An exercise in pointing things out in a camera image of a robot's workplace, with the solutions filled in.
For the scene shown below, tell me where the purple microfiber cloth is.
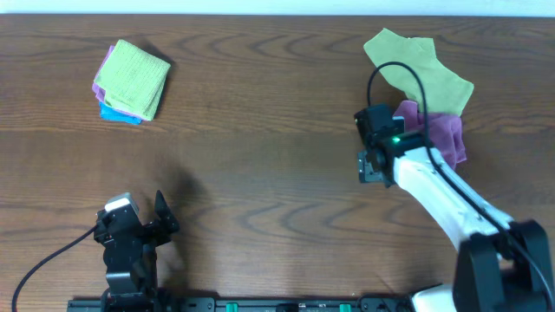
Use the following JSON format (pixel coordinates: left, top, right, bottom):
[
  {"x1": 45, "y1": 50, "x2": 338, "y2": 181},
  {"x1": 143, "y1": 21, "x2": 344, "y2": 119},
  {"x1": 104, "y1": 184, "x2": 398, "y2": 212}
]
[{"x1": 394, "y1": 100, "x2": 467, "y2": 170}]

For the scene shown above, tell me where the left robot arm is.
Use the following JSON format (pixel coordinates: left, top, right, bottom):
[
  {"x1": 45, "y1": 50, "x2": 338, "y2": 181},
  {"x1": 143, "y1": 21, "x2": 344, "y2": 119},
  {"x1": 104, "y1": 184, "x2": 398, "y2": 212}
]
[{"x1": 94, "y1": 192, "x2": 180, "y2": 311}]

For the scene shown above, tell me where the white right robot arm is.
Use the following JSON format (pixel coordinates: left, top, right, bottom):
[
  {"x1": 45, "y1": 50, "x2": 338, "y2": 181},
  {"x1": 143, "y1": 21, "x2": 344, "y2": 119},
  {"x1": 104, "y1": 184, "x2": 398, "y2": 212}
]
[{"x1": 358, "y1": 133, "x2": 554, "y2": 312}]

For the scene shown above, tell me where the crumpled olive green cloth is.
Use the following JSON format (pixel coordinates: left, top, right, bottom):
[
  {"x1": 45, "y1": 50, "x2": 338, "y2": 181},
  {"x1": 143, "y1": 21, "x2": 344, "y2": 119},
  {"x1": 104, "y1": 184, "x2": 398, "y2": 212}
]
[{"x1": 363, "y1": 29, "x2": 474, "y2": 116}]

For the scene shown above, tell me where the folded blue cloth in stack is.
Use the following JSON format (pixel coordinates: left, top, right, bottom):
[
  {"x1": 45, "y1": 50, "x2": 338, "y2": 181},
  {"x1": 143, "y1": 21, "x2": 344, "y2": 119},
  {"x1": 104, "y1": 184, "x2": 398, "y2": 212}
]
[{"x1": 99, "y1": 101, "x2": 142, "y2": 125}]

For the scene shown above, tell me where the folded green cloth on stack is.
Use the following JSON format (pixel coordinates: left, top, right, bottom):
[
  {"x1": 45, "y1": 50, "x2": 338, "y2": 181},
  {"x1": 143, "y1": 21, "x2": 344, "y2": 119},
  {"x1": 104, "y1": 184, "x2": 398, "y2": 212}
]
[{"x1": 94, "y1": 39, "x2": 171, "y2": 121}]

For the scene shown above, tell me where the folded pink cloth in stack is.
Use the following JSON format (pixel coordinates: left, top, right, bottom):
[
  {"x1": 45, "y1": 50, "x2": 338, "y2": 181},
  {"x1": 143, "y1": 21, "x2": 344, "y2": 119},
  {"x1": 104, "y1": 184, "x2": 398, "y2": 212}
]
[{"x1": 91, "y1": 44, "x2": 144, "y2": 121}]

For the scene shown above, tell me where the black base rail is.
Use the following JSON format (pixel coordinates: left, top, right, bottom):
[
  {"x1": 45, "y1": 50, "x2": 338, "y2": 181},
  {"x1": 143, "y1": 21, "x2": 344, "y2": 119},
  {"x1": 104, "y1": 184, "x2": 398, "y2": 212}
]
[{"x1": 66, "y1": 297, "x2": 415, "y2": 312}]

